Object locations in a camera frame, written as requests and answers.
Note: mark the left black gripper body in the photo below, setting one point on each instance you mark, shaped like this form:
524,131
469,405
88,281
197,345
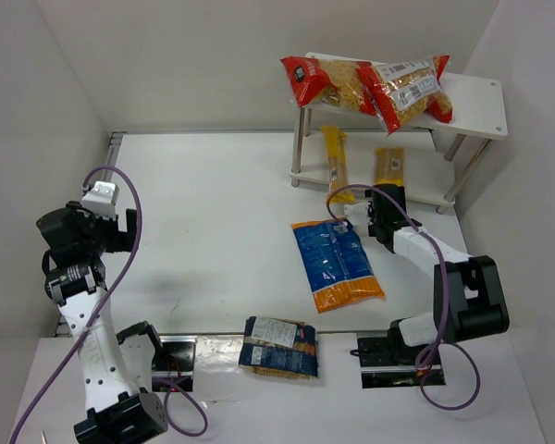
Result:
126,229

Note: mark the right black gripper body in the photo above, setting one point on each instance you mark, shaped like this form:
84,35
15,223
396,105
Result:
385,199

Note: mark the large yellow spaghetti bag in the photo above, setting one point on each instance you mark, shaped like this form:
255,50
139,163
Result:
389,166

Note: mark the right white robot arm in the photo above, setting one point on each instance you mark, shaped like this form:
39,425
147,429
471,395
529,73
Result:
468,298

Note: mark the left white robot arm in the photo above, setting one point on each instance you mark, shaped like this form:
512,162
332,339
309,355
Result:
116,366

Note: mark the blue orange pasta bag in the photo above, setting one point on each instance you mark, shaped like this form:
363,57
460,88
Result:
337,268

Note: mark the white two-tier shelf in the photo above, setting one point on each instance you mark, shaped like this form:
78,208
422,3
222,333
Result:
429,145

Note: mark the red pasta bag right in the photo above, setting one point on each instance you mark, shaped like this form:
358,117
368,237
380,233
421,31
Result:
404,91

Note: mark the red pasta bag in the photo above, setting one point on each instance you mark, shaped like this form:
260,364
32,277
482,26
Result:
334,82
404,91

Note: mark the red pasta bag left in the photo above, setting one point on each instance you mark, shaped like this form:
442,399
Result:
334,82

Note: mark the dark blue pasta bag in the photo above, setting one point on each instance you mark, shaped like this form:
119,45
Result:
279,348

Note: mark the small yellow spaghetti bag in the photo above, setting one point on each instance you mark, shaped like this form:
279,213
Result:
335,140

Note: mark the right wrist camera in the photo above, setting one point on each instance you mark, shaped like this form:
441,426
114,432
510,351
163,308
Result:
358,213

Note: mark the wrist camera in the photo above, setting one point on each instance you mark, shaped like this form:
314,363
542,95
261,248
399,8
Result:
101,200
358,213

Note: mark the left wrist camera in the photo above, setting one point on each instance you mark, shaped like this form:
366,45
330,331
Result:
101,200

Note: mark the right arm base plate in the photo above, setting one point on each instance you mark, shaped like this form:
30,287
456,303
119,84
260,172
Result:
386,362

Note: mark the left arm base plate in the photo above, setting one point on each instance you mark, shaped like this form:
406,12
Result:
175,362

